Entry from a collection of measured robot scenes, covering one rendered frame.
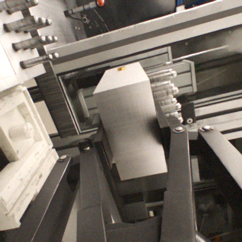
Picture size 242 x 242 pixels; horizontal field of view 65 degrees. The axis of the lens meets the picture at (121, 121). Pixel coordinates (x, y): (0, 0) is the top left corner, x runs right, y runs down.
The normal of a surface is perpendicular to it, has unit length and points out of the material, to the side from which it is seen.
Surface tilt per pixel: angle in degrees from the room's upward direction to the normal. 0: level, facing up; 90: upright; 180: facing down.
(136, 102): 90
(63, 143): 90
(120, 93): 90
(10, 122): 0
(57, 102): 90
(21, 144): 0
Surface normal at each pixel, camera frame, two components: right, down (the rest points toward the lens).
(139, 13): -0.03, 0.40
